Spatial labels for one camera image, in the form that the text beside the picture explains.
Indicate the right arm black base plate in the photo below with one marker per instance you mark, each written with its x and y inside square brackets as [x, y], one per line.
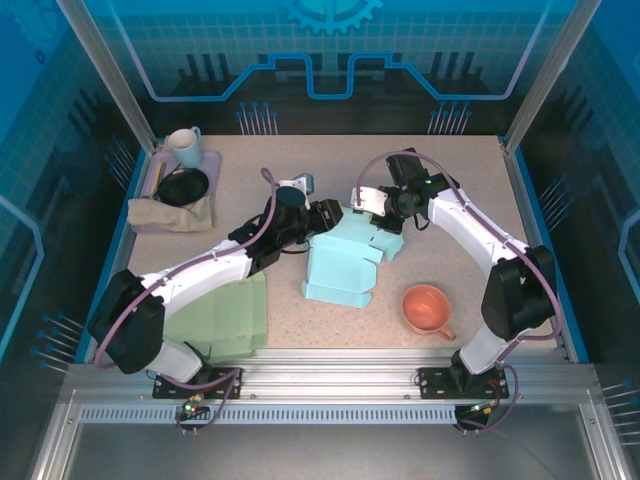
[435, 382]

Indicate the aluminium side rail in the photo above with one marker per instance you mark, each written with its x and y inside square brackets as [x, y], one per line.
[524, 215]

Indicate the beige cloth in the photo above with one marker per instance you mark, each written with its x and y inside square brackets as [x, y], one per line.
[165, 215]

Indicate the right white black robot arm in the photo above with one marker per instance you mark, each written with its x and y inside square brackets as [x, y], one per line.
[470, 225]

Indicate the aluminium frame rail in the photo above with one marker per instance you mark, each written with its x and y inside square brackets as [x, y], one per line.
[325, 370]

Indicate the orange cup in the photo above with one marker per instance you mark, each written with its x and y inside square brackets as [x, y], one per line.
[425, 307]

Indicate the light green paper box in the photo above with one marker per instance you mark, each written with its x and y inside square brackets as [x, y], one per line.
[235, 320]

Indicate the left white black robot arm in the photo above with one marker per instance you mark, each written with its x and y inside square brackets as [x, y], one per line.
[200, 280]

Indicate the small LED circuit board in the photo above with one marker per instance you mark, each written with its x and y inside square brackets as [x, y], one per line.
[480, 410]
[192, 407]

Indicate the black plate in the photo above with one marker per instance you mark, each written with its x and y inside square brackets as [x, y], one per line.
[182, 187]

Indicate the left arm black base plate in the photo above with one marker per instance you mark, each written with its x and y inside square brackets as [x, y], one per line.
[225, 382]

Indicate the pale blue mug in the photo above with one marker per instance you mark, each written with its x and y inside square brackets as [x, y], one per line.
[187, 150]

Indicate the lavender plastic tray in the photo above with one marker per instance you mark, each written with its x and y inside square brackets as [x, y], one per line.
[212, 162]

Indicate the yellow wooden stick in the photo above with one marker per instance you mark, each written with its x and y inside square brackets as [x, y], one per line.
[159, 175]

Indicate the aluminium corner post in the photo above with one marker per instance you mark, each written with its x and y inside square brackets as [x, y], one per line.
[111, 75]
[545, 75]

